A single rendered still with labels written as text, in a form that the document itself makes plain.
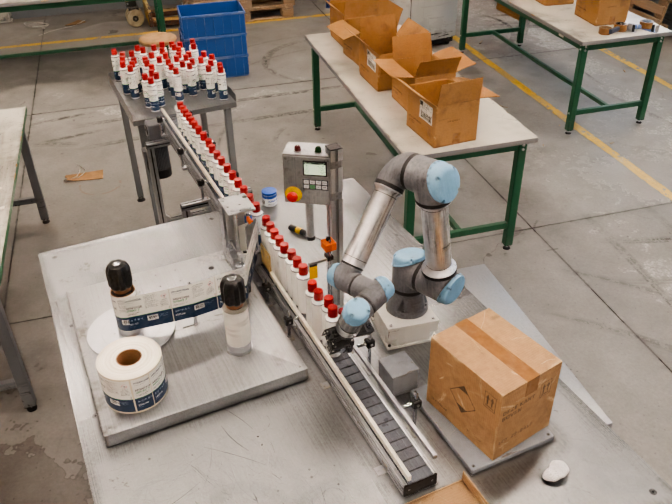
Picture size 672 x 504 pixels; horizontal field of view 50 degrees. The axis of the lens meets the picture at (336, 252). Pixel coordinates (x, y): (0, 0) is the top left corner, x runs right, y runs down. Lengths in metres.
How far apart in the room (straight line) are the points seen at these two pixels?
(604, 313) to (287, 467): 2.49
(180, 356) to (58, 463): 1.16
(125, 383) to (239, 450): 0.40
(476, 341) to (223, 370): 0.84
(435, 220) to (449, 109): 1.79
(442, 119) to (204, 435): 2.30
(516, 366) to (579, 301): 2.20
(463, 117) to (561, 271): 1.14
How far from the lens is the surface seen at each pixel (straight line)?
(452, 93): 3.92
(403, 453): 2.18
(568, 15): 6.52
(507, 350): 2.17
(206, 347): 2.54
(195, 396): 2.38
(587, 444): 2.37
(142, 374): 2.28
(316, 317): 2.45
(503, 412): 2.10
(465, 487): 2.19
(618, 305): 4.34
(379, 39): 5.01
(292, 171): 2.43
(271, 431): 2.31
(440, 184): 2.13
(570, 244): 4.77
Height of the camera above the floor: 2.55
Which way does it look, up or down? 35 degrees down
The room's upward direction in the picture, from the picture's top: 1 degrees counter-clockwise
